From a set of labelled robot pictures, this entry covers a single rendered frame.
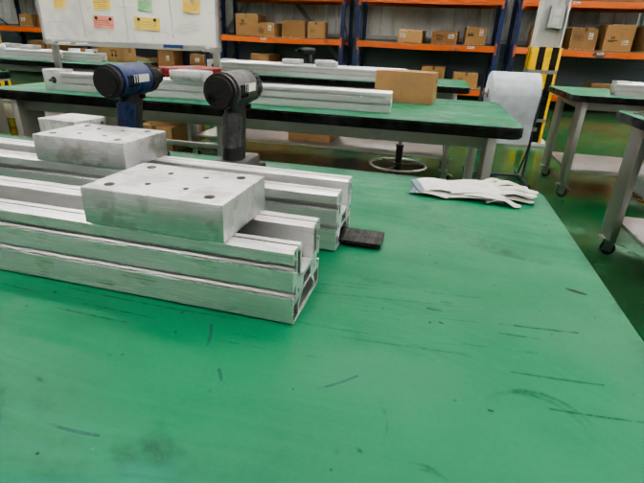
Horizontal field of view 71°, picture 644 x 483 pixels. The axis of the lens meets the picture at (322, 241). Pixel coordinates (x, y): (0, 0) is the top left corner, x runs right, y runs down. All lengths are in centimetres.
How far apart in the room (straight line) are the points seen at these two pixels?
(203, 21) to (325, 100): 175
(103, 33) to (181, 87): 187
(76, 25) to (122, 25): 40
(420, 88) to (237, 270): 207
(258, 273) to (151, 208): 12
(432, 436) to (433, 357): 10
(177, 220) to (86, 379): 16
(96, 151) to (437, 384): 58
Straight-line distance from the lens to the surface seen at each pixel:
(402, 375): 43
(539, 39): 619
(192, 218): 46
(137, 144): 75
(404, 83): 246
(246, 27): 1083
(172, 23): 376
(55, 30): 437
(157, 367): 44
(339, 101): 206
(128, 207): 50
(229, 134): 82
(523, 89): 403
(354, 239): 66
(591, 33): 1028
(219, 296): 49
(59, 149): 80
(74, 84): 260
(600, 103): 394
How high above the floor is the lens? 105
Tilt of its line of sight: 24 degrees down
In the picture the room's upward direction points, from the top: 3 degrees clockwise
